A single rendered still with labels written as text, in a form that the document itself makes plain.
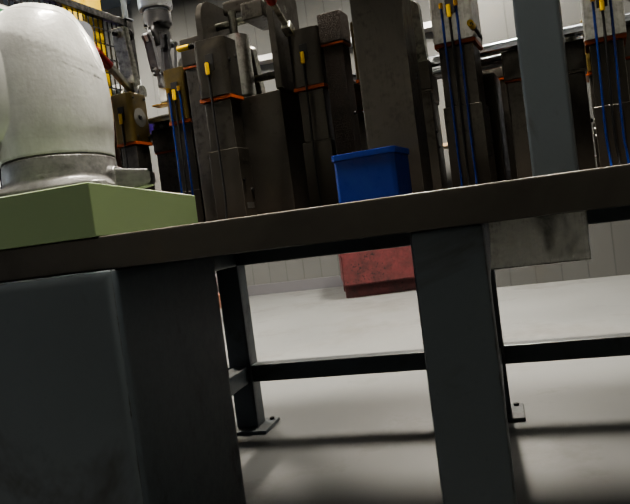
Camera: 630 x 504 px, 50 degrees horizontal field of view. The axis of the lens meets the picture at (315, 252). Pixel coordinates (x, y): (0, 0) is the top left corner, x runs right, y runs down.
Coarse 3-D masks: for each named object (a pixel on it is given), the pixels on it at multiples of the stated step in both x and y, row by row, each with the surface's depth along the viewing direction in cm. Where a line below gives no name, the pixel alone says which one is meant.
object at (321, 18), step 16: (320, 16) 136; (336, 16) 134; (320, 32) 136; (336, 32) 135; (336, 48) 135; (336, 64) 136; (336, 80) 136; (352, 80) 138; (336, 96) 136; (352, 96) 137; (336, 112) 137; (352, 112) 136; (336, 128) 137; (352, 128) 136; (336, 144) 137; (352, 144) 136
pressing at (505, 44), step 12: (576, 24) 131; (564, 36) 138; (576, 36) 139; (492, 48) 138; (504, 48) 142; (516, 48) 144; (432, 60) 142; (492, 60) 153; (432, 72) 157; (156, 120) 169; (168, 120) 174
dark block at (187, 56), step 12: (192, 60) 147; (192, 72) 147; (192, 84) 148; (192, 96) 148; (192, 108) 148; (204, 108) 147; (192, 120) 148; (204, 120) 147; (204, 132) 148; (204, 144) 148; (204, 156) 148; (204, 168) 148; (204, 180) 149; (204, 192) 149; (204, 204) 149; (216, 216) 148
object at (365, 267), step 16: (352, 256) 610; (368, 256) 610; (384, 256) 609; (400, 256) 609; (352, 272) 610; (368, 272) 610; (384, 272) 610; (400, 272) 610; (352, 288) 620; (368, 288) 620; (384, 288) 620; (400, 288) 619
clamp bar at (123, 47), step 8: (112, 32) 162; (120, 32) 163; (128, 32) 164; (120, 40) 163; (128, 40) 164; (120, 48) 164; (128, 48) 163; (120, 56) 164; (128, 56) 163; (120, 64) 165; (128, 64) 164; (120, 72) 165; (128, 72) 164; (136, 72) 165; (128, 80) 165; (136, 80) 165
